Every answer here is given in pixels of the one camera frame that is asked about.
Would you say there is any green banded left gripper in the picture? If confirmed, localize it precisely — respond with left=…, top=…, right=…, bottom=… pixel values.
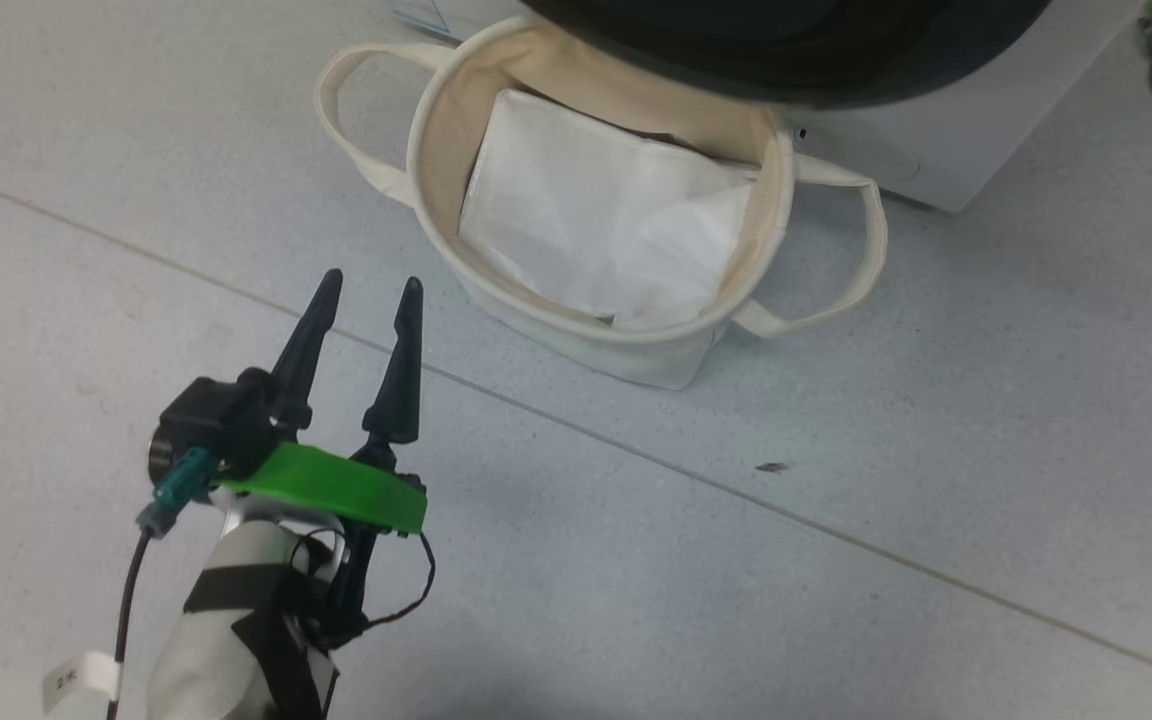
left=216, top=268, right=428, bottom=561

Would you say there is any black round washing machine door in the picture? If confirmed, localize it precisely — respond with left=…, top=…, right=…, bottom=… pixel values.
left=516, top=0, right=1055, bottom=111

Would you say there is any cream fabric laundry basket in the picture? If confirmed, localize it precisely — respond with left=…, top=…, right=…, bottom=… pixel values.
left=314, top=12, right=887, bottom=391

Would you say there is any white washing machine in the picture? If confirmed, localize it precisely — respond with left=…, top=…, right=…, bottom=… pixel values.
left=391, top=0, right=1147, bottom=216

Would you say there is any white folded cloth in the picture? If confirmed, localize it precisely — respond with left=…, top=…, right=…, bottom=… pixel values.
left=456, top=88, right=762, bottom=331

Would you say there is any black cable with teal connector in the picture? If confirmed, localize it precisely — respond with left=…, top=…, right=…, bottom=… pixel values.
left=108, top=447, right=217, bottom=720

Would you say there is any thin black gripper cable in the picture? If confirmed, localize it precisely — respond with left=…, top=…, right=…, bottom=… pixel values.
left=291, top=530, right=436, bottom=631

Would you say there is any white cable tag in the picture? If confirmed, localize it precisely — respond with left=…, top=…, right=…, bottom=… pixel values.
left=44, top=650, right=122, bottom=716

